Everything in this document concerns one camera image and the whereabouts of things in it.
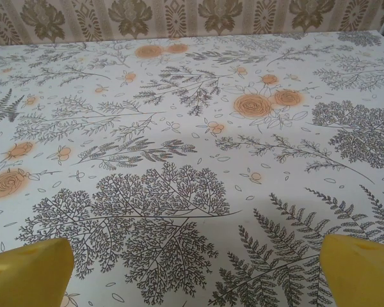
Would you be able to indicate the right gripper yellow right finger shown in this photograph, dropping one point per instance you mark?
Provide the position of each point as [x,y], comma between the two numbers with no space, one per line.
[361,275]

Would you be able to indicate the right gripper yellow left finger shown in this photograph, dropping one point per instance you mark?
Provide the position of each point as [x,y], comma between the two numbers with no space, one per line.
[28,275]

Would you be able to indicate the floral patterned tablecloth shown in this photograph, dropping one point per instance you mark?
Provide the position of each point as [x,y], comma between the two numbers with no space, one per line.
[192,128]

